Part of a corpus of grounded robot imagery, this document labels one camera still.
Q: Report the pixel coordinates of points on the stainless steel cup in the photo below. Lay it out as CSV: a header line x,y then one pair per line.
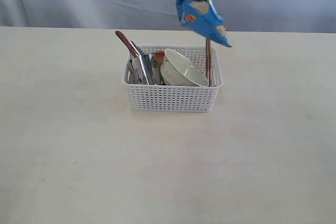
x,y
146,70

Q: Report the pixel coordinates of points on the speckled beige ceramic bowl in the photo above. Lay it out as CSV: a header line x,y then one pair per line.
x,y
178,70

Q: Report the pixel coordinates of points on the brown wooden handled spoon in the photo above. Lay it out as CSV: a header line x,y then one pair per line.
x,y
124,39

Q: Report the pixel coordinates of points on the wooden chopstick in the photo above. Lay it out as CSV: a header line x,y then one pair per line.
x,y
207,58
209,53

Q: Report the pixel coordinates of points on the terracotta brown plate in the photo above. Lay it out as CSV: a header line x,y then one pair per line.
x,y
159,55

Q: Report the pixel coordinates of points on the blue potato chips bag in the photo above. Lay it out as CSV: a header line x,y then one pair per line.
x,y
201,17

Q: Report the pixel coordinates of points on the grey backdrop curtain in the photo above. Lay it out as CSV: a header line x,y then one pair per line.
x,y
313,16

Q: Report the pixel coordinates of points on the white perforated plastic basket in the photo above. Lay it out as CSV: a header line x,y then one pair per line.
x,y
175,98

